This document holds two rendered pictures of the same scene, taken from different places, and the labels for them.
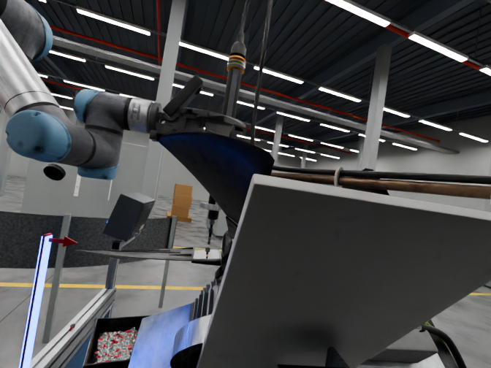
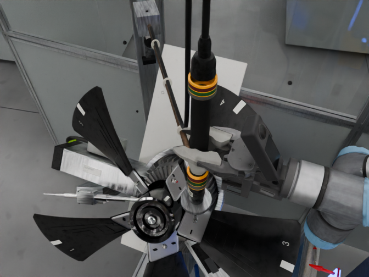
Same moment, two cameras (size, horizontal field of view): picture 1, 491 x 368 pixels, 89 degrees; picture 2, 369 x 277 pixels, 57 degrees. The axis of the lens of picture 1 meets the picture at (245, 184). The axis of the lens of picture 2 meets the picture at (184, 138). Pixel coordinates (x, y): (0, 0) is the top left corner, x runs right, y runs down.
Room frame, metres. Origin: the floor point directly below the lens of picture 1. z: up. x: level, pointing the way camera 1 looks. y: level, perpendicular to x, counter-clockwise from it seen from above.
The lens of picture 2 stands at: (0.95, 0.23, 1.99)
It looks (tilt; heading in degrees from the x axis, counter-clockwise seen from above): 51 degrees down; 210
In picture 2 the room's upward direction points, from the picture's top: straight up
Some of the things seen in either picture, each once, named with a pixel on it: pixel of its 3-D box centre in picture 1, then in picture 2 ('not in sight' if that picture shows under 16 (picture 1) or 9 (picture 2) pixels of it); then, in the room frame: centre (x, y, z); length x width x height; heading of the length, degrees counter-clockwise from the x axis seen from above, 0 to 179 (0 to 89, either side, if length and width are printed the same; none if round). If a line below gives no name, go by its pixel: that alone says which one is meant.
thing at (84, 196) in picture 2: not in sight; (87, 196); (0.64, -0.28, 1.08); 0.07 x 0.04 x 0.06; 109
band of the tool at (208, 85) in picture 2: (236, 66); (202, 84); (0.60, 0.07, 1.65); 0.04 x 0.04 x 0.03
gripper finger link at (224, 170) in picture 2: not in sight; (222, 164); (0.62, 0.12, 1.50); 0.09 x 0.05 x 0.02; 109
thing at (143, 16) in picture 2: not in sight; (146, 17); (0.15, -0.37, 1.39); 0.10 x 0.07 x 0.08; 44
